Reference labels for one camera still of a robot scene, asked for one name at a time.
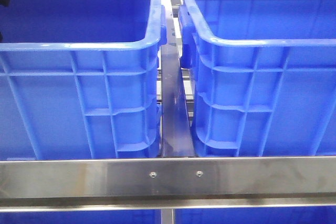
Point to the blue bin lower right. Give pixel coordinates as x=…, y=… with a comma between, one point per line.
x=324, y=214

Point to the blue plastic bin front left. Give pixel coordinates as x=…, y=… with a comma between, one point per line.
x=78, y=79

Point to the blue bin lower left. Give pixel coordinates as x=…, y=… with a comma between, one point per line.
x=113, y=216

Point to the blue plastic bin front right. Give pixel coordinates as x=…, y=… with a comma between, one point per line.
x=263, y=73

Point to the blue plastic bin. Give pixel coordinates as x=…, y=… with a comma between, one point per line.
x=263, y=73
x=78, y=79

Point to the stainless steel front rail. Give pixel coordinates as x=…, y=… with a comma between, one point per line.
x=162, y=183

